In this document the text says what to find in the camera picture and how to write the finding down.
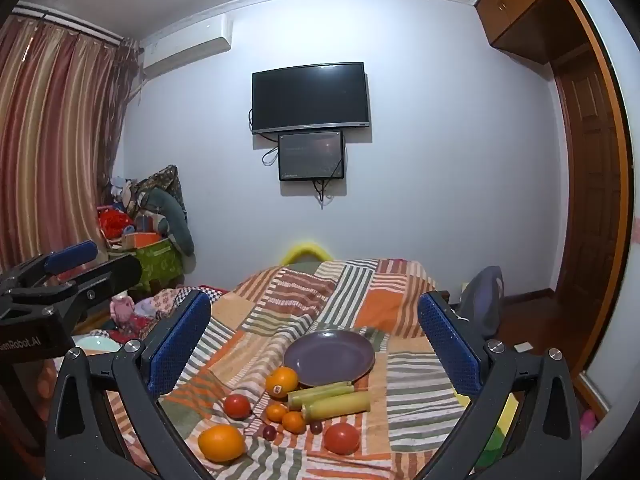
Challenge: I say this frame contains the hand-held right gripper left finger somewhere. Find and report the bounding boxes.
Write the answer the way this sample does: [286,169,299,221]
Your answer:
[45,289,213,480]

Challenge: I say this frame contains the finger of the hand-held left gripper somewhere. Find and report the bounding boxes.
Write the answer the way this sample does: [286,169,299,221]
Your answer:
[0,241,99,294]
[10,255,144,312]

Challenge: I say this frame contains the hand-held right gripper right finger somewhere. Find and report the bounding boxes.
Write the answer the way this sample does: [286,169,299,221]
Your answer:
[417,290,583,480]

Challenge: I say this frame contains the red tomato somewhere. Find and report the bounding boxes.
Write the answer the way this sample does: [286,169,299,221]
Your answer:
[223,394,252,421]
[324,422,360,456]

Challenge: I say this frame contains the large plain orange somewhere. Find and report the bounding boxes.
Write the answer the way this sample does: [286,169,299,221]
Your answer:
[198,424,246,462]

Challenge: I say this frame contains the large orange with sticker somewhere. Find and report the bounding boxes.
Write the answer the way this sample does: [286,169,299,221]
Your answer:
[265,366,300,401]

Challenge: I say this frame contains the purple plate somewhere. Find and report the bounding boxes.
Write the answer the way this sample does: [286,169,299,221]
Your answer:
[283,329,376,387]

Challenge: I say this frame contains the thick yellow sugarcane piece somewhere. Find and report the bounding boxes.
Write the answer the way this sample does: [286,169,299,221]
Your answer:
[301,391,373,421]

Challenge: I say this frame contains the thin green sugarcane piece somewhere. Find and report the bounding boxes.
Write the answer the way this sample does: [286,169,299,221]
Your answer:
[287,381,355,409]

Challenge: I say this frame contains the pink plush toy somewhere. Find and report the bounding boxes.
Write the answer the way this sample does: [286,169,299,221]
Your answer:
[111,295,136,326]

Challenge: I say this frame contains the floral cloth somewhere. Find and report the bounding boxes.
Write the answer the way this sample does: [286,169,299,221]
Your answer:
[135,287,193,331]

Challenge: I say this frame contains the orange box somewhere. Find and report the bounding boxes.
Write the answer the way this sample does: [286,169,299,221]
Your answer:
[122,230,161,248]

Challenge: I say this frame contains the red bag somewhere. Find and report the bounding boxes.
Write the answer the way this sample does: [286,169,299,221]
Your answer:
[97,207,133,238]

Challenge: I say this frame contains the grey purple chair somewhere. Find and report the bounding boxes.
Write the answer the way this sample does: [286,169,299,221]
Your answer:
[460,266,505,338]

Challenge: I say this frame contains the teal bowl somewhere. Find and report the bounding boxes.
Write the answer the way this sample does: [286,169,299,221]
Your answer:
[75,335,121,355]

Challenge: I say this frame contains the grey bolster pillow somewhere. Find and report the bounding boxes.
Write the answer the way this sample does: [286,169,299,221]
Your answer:
[145,189,196,256]

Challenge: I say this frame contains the yellow green bed sheet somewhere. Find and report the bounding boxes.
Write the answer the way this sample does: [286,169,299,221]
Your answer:
[472,392,518,468]

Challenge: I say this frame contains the dark patterned cushion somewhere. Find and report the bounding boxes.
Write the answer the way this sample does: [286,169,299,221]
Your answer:
[132,165,188,226]

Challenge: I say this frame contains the striped red curtain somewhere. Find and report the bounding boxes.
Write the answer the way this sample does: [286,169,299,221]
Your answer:
[0,7,141,273]

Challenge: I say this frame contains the striped patchwork blanket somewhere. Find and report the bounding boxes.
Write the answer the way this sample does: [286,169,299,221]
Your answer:
[100,258,501,480]

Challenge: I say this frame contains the yellow foam cushion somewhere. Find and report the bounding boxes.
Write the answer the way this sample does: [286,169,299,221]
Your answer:
[280,242,335,266]

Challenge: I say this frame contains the wooden door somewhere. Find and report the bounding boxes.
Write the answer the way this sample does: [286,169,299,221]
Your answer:
[552,55,621,306]

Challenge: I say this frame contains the white air conditioner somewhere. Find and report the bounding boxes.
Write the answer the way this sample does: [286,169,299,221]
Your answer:
[140,15,233,78]

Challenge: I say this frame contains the wooden overhead cabinet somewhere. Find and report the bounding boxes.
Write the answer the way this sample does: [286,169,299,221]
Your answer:
[474,0,593,65]

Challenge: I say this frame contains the black monitor cable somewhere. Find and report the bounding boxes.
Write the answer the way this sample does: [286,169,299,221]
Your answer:
[313,157,348,208]

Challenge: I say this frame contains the small black wall monitor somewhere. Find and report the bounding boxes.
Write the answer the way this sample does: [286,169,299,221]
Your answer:
[278,130,346,182]

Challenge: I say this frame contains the black wall television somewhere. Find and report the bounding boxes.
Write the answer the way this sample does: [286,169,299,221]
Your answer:
[251,62,372,136]

